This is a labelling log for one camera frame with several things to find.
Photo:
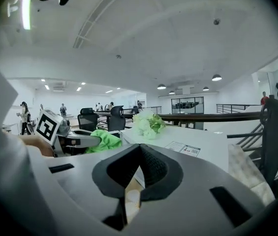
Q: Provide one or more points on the white flower bouquet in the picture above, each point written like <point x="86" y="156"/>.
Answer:
<point x="147" y="125"/>

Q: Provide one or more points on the person's left forearm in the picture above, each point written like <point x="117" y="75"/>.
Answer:
<point x="34" y="143"/>

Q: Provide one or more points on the green cloth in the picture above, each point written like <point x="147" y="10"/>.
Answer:
<point x="107" y="141"/>

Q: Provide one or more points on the dome pendant lamp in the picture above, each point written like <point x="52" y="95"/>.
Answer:
<point x="172" y="92"/>
<point x="161" y="86"/>
<point x="205" y="88"/>
<point x="216" y="77"/>

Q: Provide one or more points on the printed paper leaflet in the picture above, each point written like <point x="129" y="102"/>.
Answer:
<point x="183" y="148"/>

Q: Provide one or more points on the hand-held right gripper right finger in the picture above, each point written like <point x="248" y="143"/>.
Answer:
<point x="158" y="167"/>

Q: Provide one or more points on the black clamp stand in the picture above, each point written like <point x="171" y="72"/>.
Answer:
<point x="274" y="131"/>

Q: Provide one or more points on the dark wooden handrail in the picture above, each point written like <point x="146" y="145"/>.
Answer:
<point x="215" y="117"/>

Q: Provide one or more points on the speckled beige slab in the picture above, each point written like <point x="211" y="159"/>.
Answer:
<point x="247" y="171"/>

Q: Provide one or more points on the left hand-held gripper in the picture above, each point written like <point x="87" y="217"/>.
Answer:
<point x="46" y="126"/>

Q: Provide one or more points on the black metal stair railing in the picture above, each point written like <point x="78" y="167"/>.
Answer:
<point x="249" y="135"/>

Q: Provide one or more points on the fluorescent ceiling light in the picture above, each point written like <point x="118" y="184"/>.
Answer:
<point x="26" y="13"/>

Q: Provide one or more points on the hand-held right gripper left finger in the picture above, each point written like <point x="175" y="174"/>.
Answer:
<point x="114" y="158"/>

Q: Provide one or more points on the glass partition room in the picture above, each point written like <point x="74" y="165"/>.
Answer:
<point x="187" y="105"/>

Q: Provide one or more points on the black mesh office chair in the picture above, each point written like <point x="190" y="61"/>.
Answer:
<point x="117" y="119"/>
<point x="88" y="119"/>

